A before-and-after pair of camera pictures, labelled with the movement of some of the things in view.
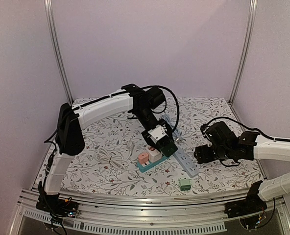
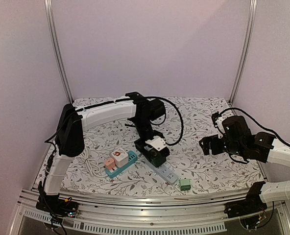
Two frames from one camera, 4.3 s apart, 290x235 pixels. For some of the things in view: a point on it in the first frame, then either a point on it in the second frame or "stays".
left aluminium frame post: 49,12 stays
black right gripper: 203,154 -> 215,144
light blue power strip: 187,163 -> 162,171
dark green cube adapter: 169,149 -> 158,158
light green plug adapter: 185,184 stays
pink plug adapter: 143,157 -> 109,163
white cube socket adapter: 154,154 -> 121,157
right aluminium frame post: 246,54 stays
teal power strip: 143,167 -> 132,158
